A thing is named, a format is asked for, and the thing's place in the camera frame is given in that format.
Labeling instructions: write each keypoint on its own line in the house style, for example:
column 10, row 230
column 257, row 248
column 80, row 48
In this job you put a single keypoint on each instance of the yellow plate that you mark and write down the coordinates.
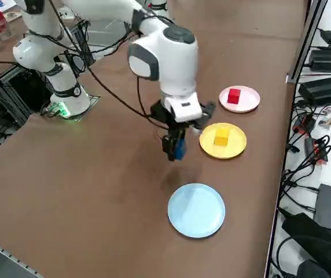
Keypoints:
column 235, row 144

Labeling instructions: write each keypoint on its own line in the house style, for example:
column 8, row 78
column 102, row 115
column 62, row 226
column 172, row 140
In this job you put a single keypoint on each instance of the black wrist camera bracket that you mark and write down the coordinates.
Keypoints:
column 207, row 114

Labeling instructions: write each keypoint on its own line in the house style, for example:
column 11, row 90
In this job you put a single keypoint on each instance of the aluminium frame post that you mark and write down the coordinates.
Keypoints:
column 307, row 40

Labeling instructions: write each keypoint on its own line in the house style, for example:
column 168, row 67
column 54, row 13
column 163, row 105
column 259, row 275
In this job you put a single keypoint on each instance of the blue cube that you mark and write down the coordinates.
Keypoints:
column 181, row 150

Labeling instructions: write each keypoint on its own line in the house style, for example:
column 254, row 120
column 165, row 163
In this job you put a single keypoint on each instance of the blue plate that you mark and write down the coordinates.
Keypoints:
column 196, row 210

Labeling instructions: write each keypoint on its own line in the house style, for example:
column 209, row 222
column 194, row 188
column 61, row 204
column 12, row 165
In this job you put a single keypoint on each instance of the red cube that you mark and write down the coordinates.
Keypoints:
column 234, row 96

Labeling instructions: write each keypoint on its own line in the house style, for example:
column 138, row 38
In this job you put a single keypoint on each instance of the black bag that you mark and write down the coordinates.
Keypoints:
column 313, row 246

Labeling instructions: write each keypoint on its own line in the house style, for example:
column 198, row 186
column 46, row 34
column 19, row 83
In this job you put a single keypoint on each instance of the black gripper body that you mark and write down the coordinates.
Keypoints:
column 159, row 113

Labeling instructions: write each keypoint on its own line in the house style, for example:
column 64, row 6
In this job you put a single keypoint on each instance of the small black power adapter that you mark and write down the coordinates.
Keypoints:
column 329, row 36

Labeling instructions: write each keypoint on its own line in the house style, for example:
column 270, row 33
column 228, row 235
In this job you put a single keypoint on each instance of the white plate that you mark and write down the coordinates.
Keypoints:
column 249, row 100

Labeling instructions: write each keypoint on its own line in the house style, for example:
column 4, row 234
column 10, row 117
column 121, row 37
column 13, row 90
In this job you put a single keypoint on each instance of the orange black device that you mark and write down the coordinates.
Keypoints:
column 316, row 150
column 305, row 123

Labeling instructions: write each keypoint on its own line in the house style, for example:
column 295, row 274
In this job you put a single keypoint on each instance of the yellow cube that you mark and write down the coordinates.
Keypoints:
column 222, row 137

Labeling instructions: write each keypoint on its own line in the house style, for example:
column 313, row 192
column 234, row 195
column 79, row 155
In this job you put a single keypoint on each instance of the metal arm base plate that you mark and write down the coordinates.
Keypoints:
column 91, row 101

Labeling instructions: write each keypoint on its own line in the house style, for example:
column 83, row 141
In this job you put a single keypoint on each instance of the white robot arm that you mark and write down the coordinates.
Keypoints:
column 177, row 66
column 158, row 4

